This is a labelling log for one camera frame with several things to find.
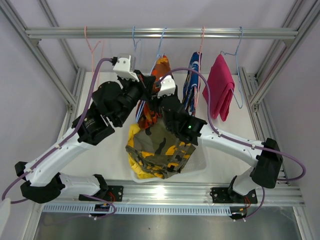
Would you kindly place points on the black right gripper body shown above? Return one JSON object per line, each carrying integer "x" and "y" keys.
{"x": 169, "y": 128}

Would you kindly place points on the white perforated plastic basket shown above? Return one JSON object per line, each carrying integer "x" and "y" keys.
{"x": 196, "y": 165}

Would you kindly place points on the light blue hanger orange trousers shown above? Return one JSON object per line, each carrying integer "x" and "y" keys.
{"x": 158, "y": 55}

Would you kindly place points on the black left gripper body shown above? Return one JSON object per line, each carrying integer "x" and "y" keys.
{"x": 132, "y": 93}

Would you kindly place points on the white slotted cable duct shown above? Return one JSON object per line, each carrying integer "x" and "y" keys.
{"x": 137, "y": 209}

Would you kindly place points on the right aluminium frame posts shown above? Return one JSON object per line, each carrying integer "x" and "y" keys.
{"x": 283, "y": 95}

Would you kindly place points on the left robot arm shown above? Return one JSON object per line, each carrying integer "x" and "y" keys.
{"x": 107, "y": 108}

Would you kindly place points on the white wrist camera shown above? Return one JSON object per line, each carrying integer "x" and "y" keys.
{"x": 124, "y": 67}
{"x": 167, "y": 87}

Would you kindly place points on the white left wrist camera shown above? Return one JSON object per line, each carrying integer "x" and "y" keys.
{"x": 124, "y": 67}

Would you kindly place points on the aluminium hanging rail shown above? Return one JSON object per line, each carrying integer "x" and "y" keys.
{"x": 282, "y": 33}

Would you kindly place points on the aluminium frame posts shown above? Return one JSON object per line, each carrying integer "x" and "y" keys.
{"x": 70, "y": 97}
{"x": 283, "y": 95}

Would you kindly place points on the light blue hanger camo trousers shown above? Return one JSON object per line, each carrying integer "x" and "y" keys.
{"x": 137, "y": 48}

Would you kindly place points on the grey yellow camouflage trousers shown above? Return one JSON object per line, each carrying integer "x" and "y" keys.
{"x": 161, "y": 152}

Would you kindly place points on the orange camouflage trousers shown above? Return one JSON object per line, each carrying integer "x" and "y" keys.
{"x": 147, "y": 115}

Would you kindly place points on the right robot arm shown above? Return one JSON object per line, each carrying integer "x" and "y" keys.
{"x": 262, "y": 157}

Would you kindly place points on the left aluminium frame posts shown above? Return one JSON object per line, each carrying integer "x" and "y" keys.
{"x": 70, "y": 97}

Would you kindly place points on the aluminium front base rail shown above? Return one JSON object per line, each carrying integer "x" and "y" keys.
{"x": 196, "y": 194}

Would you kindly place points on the pink wire hanger blue trousers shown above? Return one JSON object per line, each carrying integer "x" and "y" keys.
{"x": 197, "y": 93}

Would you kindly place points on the blue white patterned trousers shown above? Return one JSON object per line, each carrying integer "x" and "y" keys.
{"x": 190, "y": 84}

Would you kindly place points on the light blue hanger magenta trousers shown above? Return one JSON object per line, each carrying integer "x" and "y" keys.
{"x": 240, "y": 103}

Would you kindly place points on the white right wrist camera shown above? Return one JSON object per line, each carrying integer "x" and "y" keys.
{"x": 167, "y": 87}

